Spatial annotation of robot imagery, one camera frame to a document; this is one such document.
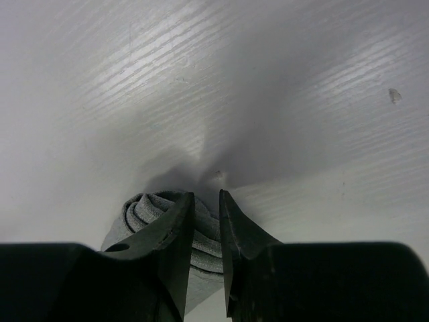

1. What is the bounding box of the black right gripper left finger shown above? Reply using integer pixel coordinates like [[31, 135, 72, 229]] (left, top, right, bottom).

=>
[[1, 193, 195, 321]]

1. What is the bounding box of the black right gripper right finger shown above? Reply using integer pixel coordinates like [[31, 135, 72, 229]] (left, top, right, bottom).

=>
[[219, 190, 428, 321]]

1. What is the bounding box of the grey cloth napkin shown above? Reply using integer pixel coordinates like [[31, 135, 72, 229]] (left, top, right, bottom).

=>
[[101, 191, 223, 313]]

